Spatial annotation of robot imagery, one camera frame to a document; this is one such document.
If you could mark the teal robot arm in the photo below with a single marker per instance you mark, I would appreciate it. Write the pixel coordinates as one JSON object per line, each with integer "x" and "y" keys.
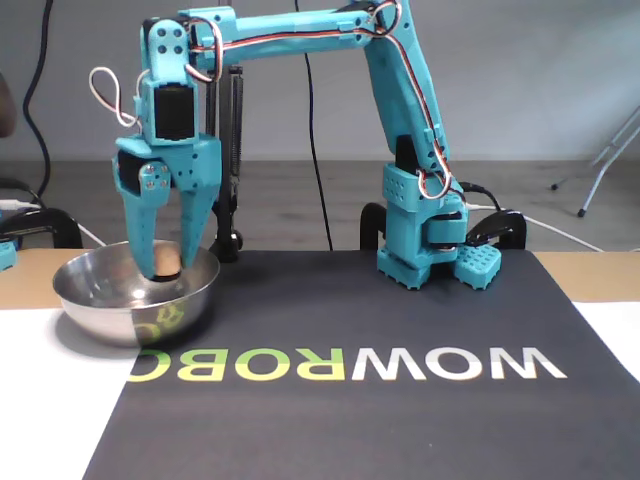
{"x": 300, "y": 25}

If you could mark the metal bowl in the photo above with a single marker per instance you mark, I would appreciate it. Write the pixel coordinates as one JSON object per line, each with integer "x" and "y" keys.
{"x": 95, "y": 315}

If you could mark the black mat with WOWROBO print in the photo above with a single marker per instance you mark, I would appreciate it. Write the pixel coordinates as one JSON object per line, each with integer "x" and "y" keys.
{"x": 300, "y": 325}

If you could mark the white folding stand legs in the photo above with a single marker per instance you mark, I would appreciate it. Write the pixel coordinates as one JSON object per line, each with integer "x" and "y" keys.
{"x": 594, "y": 187}

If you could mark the black spring lamp stand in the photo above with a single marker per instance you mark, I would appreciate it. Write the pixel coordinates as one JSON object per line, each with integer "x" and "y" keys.
{"x": 227, "y": 150}

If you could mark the teal gripper black servo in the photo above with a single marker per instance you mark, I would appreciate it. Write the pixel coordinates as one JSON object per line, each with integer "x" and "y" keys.
{"x": 192, "y": 162}

